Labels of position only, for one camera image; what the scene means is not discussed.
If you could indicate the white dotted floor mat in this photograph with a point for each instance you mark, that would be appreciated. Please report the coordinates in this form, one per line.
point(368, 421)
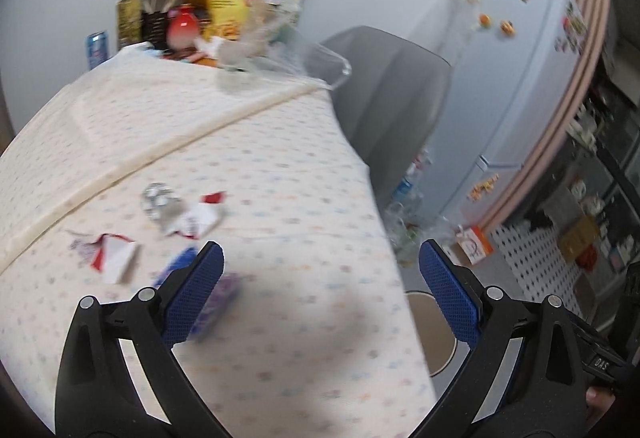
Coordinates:
point(530, 263)

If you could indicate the clear plastic container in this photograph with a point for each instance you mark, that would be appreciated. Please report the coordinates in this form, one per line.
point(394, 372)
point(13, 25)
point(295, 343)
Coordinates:
point(280, 63)

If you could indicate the pink round vase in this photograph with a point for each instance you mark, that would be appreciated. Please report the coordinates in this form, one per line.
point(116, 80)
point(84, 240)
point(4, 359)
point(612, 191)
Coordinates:
point(181, 28)

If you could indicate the grey upholstered chair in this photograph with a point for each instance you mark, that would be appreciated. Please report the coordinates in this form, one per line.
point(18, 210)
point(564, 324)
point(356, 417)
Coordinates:
point(390, 93)

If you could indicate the red white folded wrapper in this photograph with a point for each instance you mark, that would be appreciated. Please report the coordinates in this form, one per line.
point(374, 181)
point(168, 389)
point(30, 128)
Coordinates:
point(117, 259)

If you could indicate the purple blue packet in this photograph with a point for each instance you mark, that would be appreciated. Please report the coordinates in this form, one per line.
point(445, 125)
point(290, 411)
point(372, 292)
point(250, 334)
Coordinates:
point(225, 290)

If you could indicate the dark storage shelves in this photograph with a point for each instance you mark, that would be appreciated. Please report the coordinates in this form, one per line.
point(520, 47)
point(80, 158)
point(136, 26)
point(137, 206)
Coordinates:
point(600, 158)

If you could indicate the person's right hand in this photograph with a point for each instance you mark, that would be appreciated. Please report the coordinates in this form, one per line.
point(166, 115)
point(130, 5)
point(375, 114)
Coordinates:
point(599, 402)

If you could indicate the orange round magnet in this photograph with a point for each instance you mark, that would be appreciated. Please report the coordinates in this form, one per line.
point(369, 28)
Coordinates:
point(485, 20)

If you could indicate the gold dragon magnet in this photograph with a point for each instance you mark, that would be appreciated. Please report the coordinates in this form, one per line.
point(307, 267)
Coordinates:
point(484, 187)

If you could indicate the orange white box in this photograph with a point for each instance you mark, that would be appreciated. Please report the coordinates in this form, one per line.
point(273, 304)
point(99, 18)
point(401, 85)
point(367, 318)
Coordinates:
point(472, 245)

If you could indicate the black stick holder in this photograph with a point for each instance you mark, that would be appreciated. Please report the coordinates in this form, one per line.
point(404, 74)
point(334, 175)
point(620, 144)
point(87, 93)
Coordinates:
point(155, 20)

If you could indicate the cluster of fridge side magnets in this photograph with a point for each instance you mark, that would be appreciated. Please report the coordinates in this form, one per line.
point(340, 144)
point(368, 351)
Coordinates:
point(572, 28)

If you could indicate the blue drink can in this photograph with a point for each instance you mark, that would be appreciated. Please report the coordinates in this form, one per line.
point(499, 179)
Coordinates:
point(97, 50)

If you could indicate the white refrigerator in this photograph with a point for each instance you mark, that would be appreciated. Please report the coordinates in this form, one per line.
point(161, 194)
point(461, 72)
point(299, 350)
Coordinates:
point(475, 93)

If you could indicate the brown cardboard box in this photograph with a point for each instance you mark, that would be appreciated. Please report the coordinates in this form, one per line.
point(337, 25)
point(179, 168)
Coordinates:
point(577, 237)

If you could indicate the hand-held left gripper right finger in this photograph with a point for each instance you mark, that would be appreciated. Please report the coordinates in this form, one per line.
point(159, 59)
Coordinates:
point(450, 293)

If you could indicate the crumpled silver foil wrapper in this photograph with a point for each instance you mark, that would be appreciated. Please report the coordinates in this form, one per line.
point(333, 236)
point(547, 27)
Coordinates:
point(160, 200)

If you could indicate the torn white red wrapper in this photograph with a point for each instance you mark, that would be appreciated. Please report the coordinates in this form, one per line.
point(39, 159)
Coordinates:
point(200, 218)

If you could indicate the full plastic garbage bag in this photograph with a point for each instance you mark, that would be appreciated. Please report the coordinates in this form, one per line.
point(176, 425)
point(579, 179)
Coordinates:
point(412, 185)

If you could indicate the gold patterned box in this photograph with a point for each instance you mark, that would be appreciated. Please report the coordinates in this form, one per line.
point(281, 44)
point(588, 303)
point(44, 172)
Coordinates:
point(128, 23)

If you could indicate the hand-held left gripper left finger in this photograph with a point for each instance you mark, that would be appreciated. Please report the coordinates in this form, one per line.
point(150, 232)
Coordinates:
point(197, 290)

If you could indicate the plastic water bottles on floor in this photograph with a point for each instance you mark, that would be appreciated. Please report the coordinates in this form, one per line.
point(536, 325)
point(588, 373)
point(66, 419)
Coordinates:
point(410, 235)

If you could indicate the brown bear magnet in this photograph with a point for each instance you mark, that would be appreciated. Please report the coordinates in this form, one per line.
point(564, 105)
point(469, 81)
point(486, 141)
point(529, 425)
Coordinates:
point(508, 28)

